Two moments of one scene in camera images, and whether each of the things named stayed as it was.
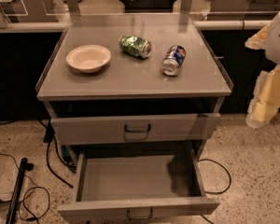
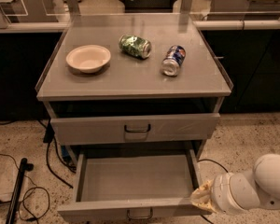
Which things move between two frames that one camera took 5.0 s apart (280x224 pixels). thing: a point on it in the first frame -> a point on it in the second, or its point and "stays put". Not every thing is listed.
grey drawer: (138, 188) stays put
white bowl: (89, 58) stays put
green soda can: (135, 46) stays put
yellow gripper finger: (259, 41) -> (202, 196)
